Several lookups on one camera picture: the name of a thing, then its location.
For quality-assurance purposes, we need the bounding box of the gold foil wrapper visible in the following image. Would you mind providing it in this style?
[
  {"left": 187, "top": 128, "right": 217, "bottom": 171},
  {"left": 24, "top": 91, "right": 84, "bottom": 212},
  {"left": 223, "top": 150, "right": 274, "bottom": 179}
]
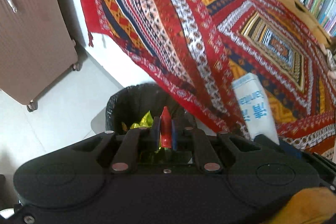
[{"left": 121, "top": 111, "right": 154, "bottom": 132}]

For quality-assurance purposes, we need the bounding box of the red snack bag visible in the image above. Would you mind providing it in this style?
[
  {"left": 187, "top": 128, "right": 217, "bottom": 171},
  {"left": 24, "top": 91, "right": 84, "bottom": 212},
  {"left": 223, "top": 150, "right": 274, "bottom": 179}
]
[{"left": 160, "top": 106, "right": 172, "bottom": 148}]

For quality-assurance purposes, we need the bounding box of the white blue tissue pack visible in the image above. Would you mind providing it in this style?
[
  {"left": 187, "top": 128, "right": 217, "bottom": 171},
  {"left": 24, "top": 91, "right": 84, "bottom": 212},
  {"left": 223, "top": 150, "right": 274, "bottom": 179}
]
[{"left": 232, "top": 73, "right": 280, "bottom": 144}]

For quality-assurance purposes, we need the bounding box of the person right hand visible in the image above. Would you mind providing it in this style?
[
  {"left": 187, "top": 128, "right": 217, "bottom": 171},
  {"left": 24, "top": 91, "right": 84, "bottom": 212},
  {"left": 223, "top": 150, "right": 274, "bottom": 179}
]
[{"left": 264, "top": 188, "right": 336, "bottom": 224}]

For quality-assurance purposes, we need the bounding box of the red patterned tablecloth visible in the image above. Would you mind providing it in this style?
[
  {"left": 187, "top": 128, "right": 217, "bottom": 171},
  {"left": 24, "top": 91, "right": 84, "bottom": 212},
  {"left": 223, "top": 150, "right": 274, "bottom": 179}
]
[{"left": 80, "top": 0, "right": 335, "bottom": 159}]

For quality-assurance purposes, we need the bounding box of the brown haired doll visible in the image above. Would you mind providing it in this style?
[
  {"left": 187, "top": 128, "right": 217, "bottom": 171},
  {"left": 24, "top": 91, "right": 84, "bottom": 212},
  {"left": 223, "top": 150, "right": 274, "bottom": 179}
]
[{"left": 319, "top": 36, "right": 335, "bottom": 80}]

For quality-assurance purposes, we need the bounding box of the pink suitcase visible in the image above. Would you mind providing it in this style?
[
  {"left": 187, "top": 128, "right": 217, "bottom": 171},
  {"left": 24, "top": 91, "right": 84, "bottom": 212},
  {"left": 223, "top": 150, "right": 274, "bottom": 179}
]
[{"left": 1, "top": 0, "right": 81, "bottom": 113}]

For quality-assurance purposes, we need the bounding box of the wooden drawer shelf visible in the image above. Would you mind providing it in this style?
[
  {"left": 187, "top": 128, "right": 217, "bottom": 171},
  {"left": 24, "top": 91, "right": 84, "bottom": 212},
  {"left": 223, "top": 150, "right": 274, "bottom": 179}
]
[{"left": 278, "top": 0, "right": 331, "bottom": 47}]

